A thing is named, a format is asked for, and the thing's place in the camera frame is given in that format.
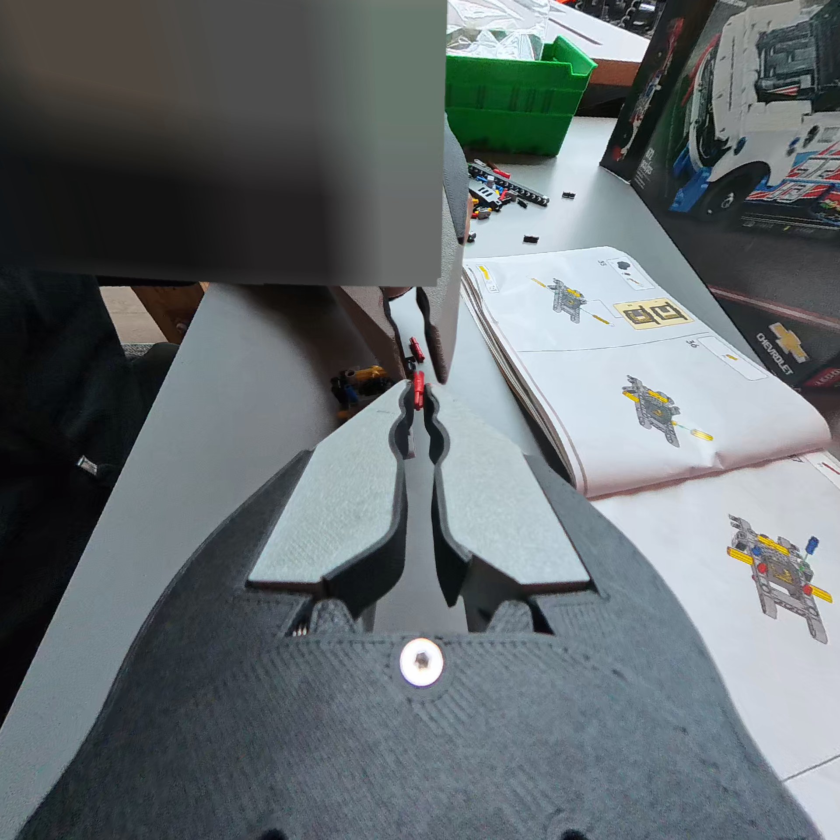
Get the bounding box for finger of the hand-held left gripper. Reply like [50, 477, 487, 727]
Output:
[416, 245, 467, 386]
[330, 285, 406, 383]

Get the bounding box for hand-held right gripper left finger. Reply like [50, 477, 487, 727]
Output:
[247, 379, 416, 621]

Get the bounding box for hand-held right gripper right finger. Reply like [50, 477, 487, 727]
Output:
[423, 382, 592, 608]

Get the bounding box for grey yellow lego assembly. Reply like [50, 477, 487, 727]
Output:
[331, 336, 426, 460]

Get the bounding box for pile of loose lego pieces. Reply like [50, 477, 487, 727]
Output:
[467, 159, 551, 221]

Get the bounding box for open lego instruction booklet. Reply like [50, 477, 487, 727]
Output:
[461, 246, 840, 840]

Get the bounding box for lego set car box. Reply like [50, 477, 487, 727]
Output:
[600, 0, 840, 460]

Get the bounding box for green plastic bin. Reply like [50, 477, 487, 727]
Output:
[446, 36, 598, 157]

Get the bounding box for clear plastic bags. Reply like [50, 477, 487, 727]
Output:
[446, 0, 552, 63]

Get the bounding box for wooden table leg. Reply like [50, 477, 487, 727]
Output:
[128, 282, 210, 345]

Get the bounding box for white table with wooden edge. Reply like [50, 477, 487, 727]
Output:
[548, 3, 651, 89]

